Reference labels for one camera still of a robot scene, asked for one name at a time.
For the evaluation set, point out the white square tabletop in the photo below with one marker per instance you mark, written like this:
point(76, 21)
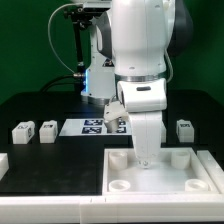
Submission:
point(173, 171)

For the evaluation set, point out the paper sheet with tags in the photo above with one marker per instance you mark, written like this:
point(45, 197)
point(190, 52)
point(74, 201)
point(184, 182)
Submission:
point(92, 127)

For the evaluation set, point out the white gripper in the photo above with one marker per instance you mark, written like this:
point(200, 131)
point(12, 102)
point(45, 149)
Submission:
point(144, 103)

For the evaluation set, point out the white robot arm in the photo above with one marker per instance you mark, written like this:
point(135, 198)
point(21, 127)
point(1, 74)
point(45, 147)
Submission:
point(136, 36)

